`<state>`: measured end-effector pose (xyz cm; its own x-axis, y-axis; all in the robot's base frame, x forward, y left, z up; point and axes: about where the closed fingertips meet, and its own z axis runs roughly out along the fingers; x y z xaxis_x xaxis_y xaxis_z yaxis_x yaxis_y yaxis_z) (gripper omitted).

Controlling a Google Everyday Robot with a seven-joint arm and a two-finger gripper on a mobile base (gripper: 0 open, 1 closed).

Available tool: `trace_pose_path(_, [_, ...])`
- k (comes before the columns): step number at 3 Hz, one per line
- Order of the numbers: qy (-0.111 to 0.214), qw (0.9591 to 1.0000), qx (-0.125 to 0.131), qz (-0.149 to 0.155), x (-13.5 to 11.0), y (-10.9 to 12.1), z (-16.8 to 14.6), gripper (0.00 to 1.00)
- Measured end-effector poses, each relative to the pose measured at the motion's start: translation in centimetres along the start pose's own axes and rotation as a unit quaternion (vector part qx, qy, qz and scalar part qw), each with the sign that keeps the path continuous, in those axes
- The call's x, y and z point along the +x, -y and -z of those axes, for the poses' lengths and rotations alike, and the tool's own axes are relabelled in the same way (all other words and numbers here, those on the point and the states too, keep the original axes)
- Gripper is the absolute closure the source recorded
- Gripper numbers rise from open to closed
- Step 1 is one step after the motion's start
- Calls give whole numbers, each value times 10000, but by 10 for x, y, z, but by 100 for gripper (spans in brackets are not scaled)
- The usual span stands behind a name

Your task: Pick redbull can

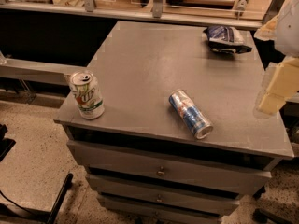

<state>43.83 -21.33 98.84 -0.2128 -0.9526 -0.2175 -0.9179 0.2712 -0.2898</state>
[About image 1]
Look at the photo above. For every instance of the middle grey drawer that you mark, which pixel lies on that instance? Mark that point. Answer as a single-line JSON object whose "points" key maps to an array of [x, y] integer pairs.
{"points": [[173, 197]]}

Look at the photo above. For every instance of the brass drawer knob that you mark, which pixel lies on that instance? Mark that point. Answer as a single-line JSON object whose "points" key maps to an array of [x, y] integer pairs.
{"points": [[159, 199], [160, 172]]}

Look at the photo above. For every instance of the white green 7up can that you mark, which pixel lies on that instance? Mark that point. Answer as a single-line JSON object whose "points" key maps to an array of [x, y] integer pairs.
{"points": [[85, 88]]}

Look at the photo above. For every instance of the grey drawer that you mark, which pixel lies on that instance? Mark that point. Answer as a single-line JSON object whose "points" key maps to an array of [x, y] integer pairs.
{"points": [[173, 197], [206, 174], [156, 211]]}

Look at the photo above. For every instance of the black chair leg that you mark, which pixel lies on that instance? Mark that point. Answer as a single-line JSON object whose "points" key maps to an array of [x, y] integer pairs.
{"points": [[60, 198]]}

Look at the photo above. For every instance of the grey metal window rail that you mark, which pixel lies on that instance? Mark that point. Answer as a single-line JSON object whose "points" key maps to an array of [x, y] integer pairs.
{"points": [[135, 15]]}

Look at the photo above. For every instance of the blue white chip bag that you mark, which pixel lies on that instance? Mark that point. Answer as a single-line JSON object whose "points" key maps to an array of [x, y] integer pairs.
{"points": [[226, 39]]}

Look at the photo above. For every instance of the grey drawer cabinet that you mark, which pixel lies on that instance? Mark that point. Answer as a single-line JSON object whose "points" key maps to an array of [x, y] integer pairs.
{"points": [[138, 67]]}

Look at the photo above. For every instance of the bottom grey drawer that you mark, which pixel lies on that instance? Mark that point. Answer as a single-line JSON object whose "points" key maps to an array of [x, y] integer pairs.
{"points": [[156, 211]]}

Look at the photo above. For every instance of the brass middle drawer knob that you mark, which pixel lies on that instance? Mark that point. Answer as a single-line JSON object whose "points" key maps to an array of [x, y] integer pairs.
{"points": [[159, 199]]}

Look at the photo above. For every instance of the brass top drawer knob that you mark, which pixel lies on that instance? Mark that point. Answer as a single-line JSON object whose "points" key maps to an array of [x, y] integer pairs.
{"points": [[160, 172]]}

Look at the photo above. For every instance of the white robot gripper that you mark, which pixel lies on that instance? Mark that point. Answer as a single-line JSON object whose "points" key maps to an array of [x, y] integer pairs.
{"points": [[288, 32]]}

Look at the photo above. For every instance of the blue silver redbull can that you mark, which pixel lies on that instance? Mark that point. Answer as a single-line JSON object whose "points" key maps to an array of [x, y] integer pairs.
{"points": [[196, 121]]}

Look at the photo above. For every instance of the top grey drawer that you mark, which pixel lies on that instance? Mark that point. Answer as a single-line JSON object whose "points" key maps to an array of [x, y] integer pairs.
{"points": [[206, 174]]}

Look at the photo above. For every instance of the grey bench ledge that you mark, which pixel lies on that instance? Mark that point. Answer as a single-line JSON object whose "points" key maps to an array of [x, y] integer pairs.
{"points": [[51, 73]]}

